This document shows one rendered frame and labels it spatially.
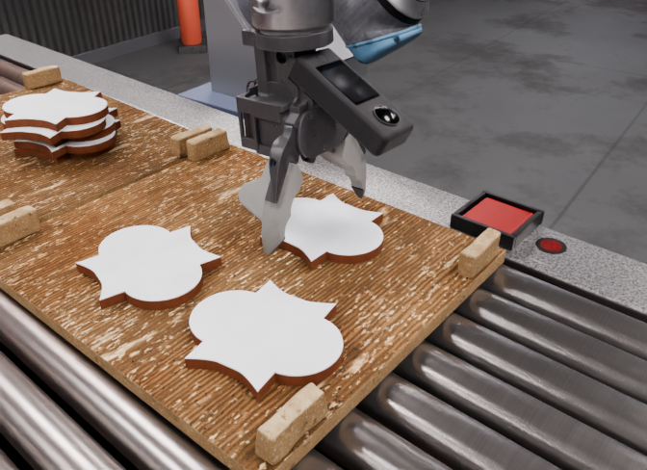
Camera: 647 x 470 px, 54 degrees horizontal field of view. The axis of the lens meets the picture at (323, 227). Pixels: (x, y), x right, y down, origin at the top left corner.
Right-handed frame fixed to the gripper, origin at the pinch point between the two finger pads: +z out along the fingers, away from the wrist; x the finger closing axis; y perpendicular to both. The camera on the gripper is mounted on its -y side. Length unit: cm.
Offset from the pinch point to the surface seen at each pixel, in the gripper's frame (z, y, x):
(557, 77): 87, 105, -348
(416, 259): 1.5, -10.0, -2.1
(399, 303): 1.6, -12.6, 4.7
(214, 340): 0.0, -4.7, 19.2
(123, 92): -1, 57, -15
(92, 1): 32, 352, -188
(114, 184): -1.1, 26.2, 7.5
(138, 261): -1.0, 9.1, 16.4
